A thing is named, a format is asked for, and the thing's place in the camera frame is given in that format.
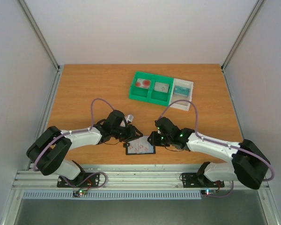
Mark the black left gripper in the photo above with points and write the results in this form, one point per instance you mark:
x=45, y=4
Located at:
x=131, y=135

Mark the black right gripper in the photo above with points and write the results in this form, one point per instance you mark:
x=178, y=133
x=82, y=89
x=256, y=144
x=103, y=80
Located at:
x=158, y=138

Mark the grey white card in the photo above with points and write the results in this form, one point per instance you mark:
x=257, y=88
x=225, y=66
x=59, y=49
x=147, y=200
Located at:
x=140, y=146

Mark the black leather card holder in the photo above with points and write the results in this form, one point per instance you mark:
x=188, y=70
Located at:
x=125, y=145

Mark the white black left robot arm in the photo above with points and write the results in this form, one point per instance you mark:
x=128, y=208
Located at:
x=48, y=152

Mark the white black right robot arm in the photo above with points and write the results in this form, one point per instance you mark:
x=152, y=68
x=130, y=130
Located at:
x=242, y=161

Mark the red dotted card in bin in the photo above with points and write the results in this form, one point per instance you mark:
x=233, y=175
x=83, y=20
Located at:
x=143, y=83

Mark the grey card in bin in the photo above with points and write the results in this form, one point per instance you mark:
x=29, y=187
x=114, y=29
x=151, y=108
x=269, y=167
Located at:
x=161, y=87

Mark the teal card in bin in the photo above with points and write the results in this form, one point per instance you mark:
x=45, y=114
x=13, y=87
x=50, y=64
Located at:
x=181, y=91

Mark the green left bin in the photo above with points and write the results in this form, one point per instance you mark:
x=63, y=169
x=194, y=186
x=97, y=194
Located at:
x=140, y=94

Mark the green bin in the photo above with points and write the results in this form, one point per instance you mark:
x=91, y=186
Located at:
x=140, y=94
x=160, y=98

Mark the green middle bin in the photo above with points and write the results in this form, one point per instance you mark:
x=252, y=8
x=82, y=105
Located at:
x=160, y=98

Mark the white right bin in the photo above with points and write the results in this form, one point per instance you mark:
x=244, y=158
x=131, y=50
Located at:
x=181, y=105

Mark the right controller board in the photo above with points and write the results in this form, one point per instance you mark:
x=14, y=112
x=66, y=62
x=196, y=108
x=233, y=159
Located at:
x=207, y=192

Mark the controller board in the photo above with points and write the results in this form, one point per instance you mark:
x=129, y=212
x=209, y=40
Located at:
x=80, y=192
x=207, y=192

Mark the left controller board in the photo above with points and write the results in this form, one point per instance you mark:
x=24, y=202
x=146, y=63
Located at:
x=80, y=192

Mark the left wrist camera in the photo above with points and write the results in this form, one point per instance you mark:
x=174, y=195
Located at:
x=128, y=119

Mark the aluminium frame rail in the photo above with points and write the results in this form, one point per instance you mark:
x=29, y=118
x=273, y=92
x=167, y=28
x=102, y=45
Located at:
x=120, y=177

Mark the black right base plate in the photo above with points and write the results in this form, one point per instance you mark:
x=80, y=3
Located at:
x=193, y=180

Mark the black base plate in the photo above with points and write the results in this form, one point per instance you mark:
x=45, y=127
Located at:
x=83, y=180
x=193, y=180

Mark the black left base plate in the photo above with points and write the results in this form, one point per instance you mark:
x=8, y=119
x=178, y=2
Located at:
x=83, y=180

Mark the grey slotted cable duct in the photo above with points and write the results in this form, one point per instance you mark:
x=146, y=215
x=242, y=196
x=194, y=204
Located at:
x=112, y=195

